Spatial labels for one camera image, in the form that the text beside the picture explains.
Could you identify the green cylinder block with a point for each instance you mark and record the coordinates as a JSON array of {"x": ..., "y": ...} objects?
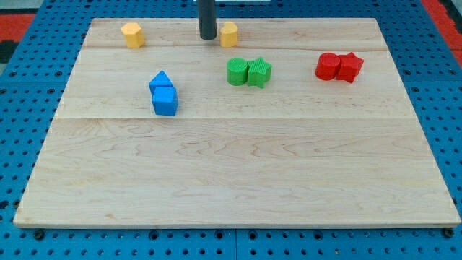
[{"x": 237, "y": 71}]

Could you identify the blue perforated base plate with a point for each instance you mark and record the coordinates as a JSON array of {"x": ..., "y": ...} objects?
[{"x": 36, "y": 75}]

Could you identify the blue cube block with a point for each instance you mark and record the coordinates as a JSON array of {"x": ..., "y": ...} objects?
[{"x": 165, "y": 101}]

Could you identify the blue triangle block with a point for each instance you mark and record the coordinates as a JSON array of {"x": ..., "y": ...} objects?
[{"x": 160, "y": 80}]

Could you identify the light wooden board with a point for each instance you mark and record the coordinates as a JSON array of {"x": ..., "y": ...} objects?
[{"x": 299, "y": 153}]

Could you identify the green star block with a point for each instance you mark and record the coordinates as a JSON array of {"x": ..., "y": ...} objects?
[{"x": 259, "y": 72}]

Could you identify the red star block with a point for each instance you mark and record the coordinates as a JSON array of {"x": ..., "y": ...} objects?
[{"x": 350, "y": 66}]

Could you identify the yellow heart block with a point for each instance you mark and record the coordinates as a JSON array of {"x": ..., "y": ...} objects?
[{"x": 228, "y": 35}]

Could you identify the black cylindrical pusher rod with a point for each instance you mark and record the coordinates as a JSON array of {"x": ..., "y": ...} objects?
[{"x": 207, "y": 19}]

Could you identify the red cylinder block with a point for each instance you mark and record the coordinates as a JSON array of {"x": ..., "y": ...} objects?
[{"x": 327, "y": 66}]

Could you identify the yellow hexagon block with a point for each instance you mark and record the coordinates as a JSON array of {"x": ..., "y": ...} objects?
[{"x": 133, "y": 35}]

